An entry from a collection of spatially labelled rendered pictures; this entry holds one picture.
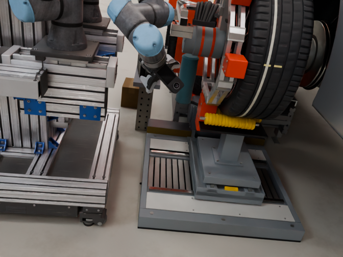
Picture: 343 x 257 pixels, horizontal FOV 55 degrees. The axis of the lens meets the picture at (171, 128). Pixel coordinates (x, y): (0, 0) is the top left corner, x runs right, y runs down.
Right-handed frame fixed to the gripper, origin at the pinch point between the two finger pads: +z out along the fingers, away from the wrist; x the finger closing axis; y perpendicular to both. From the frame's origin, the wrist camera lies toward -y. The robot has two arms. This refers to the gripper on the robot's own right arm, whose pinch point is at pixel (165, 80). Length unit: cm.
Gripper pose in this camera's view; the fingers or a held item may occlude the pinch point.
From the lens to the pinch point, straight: 120.8
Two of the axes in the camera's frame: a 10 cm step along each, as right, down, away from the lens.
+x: -7.5, 6.6, -0.4
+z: 0.8, 1.4, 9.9
